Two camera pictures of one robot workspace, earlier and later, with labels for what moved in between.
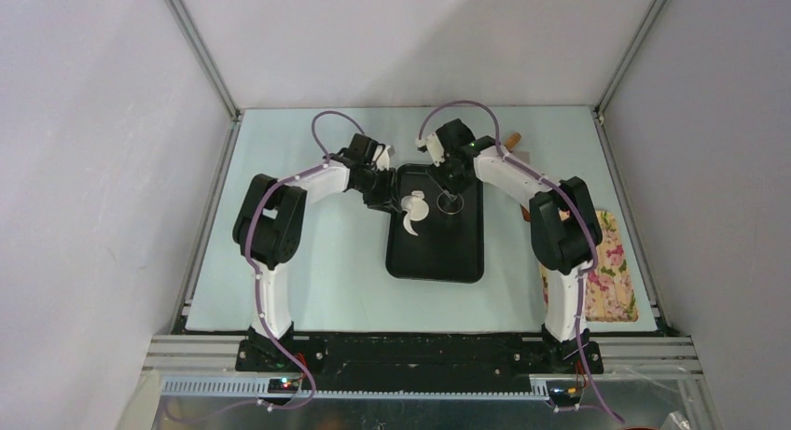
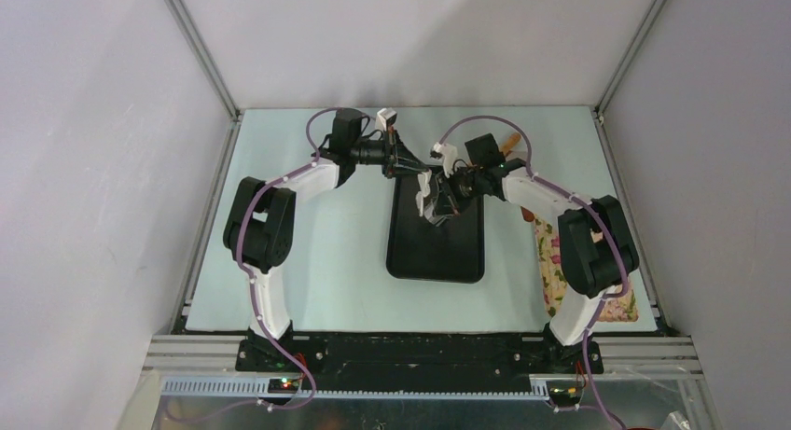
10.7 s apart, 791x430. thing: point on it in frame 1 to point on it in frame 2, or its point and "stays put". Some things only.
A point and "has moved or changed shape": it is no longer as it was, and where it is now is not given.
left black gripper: x=388 y=200 to x=397 y=159
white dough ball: x=416 y=208 to x=424 y=181
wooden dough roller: x=512 y=141 stays put
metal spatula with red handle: x=525 y=213 stays put
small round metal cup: x=448 y=207 has moved or changed shape
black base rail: x=407 y=362 stays put
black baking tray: x=447 y=247 stays put
